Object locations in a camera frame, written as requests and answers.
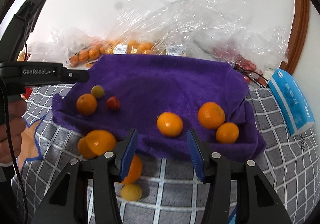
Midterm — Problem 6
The small orange mandarin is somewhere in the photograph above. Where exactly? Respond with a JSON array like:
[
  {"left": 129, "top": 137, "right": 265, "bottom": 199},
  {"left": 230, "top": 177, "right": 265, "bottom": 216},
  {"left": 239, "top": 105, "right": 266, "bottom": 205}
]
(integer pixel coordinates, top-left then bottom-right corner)
[{"left": 121, "top": 154, "right": 143, "bottom": 184}]

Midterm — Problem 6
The round orange mandarin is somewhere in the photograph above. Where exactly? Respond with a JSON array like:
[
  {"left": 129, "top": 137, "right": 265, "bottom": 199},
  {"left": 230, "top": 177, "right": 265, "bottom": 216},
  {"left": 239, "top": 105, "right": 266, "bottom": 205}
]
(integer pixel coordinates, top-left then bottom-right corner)
[{"left": 85, "top": 130, "right": 117, "bottom": 156}]

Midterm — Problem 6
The small orange kumquat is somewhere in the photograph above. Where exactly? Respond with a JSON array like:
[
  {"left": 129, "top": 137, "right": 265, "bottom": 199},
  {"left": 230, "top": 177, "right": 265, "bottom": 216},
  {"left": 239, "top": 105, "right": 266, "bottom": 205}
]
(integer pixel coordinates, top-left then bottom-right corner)
[{"left": 215, "top": 122, "right": 239, "bottom": 144}]

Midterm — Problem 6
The orange mandarin end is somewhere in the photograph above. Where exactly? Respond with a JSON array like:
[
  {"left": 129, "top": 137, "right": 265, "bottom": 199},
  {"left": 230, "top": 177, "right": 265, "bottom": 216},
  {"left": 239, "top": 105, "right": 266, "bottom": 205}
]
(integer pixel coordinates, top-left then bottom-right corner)
[{"left": 197, "top": 102, "right": 225, "bottom": 130}]

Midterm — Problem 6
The yellow green small fruit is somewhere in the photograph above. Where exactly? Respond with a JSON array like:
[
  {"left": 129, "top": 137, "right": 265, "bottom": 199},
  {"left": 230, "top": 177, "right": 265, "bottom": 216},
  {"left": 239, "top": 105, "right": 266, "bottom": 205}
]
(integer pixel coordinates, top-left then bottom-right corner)
[{"left": 120, "top": 183, "right": 143, "bottom": 201}]

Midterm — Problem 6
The oval orange fruit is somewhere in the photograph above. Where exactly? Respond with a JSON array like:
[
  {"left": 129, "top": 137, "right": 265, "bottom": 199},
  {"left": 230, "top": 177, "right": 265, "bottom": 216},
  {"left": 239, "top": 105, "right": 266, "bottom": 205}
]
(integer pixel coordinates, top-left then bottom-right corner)
[{"left": 156, "top": 112, "right": 183, "bottom": 137}]

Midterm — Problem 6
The small red tomato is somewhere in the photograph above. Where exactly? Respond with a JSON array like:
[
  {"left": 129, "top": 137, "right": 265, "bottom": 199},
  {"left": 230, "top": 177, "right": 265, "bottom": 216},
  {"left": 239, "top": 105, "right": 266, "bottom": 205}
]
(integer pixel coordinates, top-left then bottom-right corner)
[{"left": 106, "top": 96, "right": 120, "bottom": 111}]

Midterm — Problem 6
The large mandarin orange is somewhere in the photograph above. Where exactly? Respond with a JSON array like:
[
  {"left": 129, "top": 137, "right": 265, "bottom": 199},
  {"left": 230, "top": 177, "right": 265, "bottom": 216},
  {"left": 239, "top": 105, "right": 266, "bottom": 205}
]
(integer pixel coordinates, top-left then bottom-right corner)
[{"left": 76, "top": 94, "right": 98, "bottom": 116}]

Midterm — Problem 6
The small orange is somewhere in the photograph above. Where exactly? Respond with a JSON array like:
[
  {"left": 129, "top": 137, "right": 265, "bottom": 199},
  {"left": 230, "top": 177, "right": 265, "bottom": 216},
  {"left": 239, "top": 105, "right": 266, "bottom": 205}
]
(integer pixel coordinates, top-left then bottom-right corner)
[{"left": 78, "top": 136, "right": 96, "bottom": 160}]

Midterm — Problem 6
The person's left hand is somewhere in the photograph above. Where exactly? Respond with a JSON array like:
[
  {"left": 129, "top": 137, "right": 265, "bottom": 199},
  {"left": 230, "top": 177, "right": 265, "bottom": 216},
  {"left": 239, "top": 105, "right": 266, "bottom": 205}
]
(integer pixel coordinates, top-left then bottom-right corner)
[{"left": 0, "top": 99, "right": 27, "bottom": 164}]

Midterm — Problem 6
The grey checked blanket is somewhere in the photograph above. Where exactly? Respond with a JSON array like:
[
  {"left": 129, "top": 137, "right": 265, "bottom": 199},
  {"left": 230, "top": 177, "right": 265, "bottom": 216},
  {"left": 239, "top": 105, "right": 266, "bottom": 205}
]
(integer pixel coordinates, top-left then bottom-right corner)
[{"left": 12, "top": 85, "right": 319, "bottom": 223}]

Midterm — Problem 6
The purple towel tray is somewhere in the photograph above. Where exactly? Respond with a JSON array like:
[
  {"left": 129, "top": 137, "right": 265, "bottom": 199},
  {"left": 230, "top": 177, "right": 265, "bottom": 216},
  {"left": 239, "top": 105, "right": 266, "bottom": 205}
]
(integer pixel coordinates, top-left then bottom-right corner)
[{"left": 52, "top": 55, "right": 266, "bottom": 162}]

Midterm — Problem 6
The clear bag of mandarins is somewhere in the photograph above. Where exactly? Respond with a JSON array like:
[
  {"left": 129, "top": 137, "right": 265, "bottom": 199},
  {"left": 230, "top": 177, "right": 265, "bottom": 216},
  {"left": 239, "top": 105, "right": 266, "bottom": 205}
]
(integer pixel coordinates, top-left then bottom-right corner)
[{"left": 27, "top": 27, "right": 103, "bottom": 67}]

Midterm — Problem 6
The blue tissue pack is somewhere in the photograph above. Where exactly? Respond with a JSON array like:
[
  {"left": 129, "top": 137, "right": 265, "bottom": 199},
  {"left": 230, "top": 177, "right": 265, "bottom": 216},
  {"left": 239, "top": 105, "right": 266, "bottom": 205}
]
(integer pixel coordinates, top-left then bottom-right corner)
[{"left": 268, "top": 68, "right": 315, "bottom": 136}]

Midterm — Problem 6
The clear bag of kumquats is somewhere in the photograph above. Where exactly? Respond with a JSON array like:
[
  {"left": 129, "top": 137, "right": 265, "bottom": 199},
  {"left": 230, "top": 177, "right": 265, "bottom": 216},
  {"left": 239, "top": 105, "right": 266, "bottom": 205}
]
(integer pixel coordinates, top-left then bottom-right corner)
[{"left": 107, "top": 0, "right": 222, "bottom": 57}]

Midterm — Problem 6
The clear bag of red fruit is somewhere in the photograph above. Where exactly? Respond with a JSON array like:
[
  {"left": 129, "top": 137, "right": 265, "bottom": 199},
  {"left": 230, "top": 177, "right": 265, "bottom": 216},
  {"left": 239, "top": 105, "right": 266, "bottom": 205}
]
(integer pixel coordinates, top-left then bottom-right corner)
[{"left": 194, "top": 0, "right": 290, "bottom": 86}]

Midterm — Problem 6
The brown wooden door frame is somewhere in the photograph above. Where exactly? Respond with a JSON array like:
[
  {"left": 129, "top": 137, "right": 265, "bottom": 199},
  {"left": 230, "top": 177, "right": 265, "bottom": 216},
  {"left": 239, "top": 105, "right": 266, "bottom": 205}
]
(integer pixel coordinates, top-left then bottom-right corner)
[{"left": 280, "top": 0, "right": 310, "bottom": 75}]

